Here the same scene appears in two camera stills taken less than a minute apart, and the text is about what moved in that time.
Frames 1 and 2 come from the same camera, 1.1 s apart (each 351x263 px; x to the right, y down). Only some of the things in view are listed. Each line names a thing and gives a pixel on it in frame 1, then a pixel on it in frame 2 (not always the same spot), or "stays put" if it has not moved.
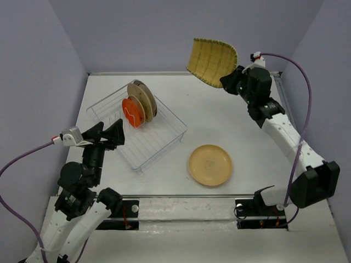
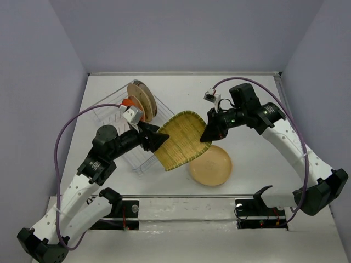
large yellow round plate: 210,165 stays put
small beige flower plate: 140,107 stays put
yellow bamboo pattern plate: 211,61 -> 185,130
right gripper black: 228,81 -> 215,130
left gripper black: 115,132 -> 154,139
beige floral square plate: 135,90 stays put
